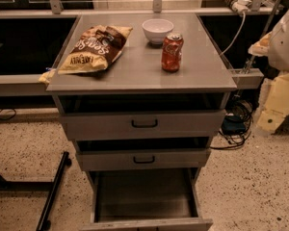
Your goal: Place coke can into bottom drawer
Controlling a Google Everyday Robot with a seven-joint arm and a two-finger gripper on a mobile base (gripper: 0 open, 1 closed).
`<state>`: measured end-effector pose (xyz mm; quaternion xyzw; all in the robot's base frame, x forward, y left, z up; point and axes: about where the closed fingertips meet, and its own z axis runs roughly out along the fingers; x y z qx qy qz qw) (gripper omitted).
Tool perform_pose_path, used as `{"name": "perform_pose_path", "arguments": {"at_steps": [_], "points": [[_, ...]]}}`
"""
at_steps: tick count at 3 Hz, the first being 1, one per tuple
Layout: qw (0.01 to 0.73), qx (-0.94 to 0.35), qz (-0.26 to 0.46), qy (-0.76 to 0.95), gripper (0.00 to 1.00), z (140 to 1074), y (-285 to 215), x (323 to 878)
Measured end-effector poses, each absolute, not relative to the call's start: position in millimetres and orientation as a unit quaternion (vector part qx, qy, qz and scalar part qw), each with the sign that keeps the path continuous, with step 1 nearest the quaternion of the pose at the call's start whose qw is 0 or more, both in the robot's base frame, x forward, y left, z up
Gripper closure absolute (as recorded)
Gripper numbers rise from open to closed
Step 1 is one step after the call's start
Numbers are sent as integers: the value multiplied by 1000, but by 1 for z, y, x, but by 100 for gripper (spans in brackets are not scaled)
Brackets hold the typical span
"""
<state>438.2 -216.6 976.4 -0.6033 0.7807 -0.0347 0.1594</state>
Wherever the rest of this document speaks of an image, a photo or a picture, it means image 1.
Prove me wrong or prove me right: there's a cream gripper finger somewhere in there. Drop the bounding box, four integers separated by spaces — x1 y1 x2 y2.
248 33 272 57
255 73 289 134

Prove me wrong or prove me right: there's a red coke can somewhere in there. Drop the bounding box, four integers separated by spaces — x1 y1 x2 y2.
161 33 184 72

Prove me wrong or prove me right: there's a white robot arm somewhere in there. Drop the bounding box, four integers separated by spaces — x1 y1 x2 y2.
249 10 289 134

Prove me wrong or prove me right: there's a top grey drawer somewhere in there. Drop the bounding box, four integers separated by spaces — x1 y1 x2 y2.
58 93 227 141

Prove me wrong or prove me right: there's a grey drawer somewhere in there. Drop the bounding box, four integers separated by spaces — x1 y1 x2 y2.
58 93 227 141
76 138 210 171
80 168 213 231

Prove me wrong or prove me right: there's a grey drawer cabinet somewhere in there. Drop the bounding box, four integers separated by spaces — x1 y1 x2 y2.
45 13 238 231

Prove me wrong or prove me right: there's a middle grey drawer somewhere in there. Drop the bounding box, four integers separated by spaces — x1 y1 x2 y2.
76 138 210 171

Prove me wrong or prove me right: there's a bottom grey drawer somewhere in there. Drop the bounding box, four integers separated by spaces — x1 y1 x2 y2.
80 168 213 231

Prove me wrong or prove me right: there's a white power strip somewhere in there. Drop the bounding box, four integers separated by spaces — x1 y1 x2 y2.
224 0 250 15

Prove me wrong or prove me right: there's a white ceramic bowl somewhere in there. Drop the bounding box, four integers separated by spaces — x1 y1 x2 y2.
142 18 174 44

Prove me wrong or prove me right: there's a brown yellow chip bag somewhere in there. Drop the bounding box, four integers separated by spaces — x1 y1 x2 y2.
38 24 134 85

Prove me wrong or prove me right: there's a black metal floor stand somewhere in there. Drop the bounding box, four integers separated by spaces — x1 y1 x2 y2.
0 151 71 231

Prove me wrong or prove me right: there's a white power cable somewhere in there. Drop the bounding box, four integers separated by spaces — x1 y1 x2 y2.
219 11 248 57

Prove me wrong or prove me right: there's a black cable bundle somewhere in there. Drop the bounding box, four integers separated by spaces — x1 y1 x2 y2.
209 99 254 151

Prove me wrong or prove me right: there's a grey metal rail frame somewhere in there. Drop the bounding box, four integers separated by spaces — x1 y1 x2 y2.
0 0 287 96

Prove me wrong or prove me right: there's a black floor cable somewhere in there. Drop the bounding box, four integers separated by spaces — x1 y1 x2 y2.
0 108 17 121

